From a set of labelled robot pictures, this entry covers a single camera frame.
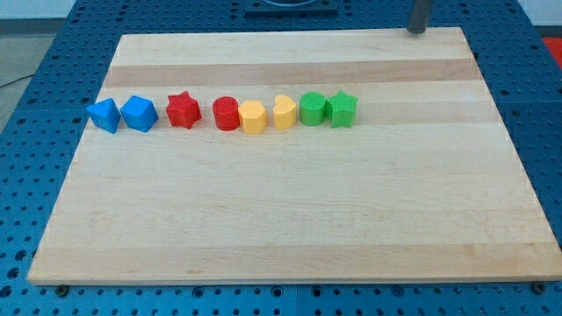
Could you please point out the blue triangle block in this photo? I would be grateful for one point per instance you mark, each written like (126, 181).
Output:
(105, 115)

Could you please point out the yellow heart block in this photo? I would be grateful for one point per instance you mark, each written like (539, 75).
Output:
(284, 112)

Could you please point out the yellow hexagon block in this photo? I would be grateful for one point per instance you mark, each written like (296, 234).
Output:
(252, 116)

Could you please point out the green cylinder block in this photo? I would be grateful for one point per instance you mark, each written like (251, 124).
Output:
(312, 108)

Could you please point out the red cylinder block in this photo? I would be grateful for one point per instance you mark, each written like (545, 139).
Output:
(225, 111)

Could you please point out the green star block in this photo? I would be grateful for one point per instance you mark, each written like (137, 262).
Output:
(341, 109)

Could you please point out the red star block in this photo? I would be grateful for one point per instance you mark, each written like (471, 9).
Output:
(183, 110)

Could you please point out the light wooden board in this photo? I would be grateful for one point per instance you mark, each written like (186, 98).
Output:
(425, 187)

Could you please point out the blue cube block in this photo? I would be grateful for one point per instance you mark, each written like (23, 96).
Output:
(139, 113)

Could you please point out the red object at edge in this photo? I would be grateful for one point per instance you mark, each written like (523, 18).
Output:
(554, 45)

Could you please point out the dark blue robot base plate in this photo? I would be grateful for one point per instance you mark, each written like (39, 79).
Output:
(261, 7)

